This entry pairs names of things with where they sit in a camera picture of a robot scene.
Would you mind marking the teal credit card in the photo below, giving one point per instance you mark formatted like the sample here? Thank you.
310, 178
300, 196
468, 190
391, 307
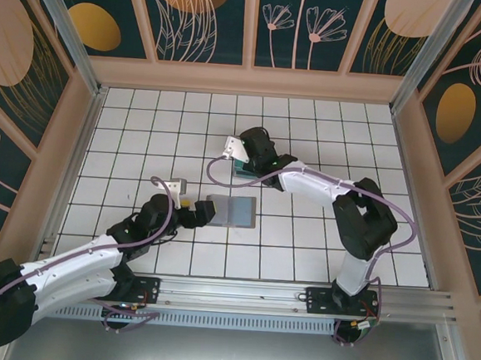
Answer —
240, 166

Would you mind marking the card holder with clear sleeves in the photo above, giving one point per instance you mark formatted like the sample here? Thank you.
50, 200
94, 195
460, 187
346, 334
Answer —
238, 211

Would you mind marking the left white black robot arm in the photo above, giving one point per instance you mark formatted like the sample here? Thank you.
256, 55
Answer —
71, 267

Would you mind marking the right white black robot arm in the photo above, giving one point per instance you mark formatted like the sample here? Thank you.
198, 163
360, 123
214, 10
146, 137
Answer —
319, 186

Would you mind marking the grey metal sheet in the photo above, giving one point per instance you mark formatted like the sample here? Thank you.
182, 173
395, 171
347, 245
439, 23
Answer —
231, 354

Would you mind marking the green circuit board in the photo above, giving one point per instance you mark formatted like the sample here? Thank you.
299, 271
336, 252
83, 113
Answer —
366, 324

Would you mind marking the long aluminium base rail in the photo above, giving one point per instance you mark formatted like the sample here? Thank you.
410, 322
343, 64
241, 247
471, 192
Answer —
235, 294

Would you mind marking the aluminium table edge rail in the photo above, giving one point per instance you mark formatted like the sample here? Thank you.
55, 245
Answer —
76, 167
413, 193

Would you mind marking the aluminium frame post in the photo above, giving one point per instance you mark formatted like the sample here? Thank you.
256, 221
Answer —
68, 33
425, 57

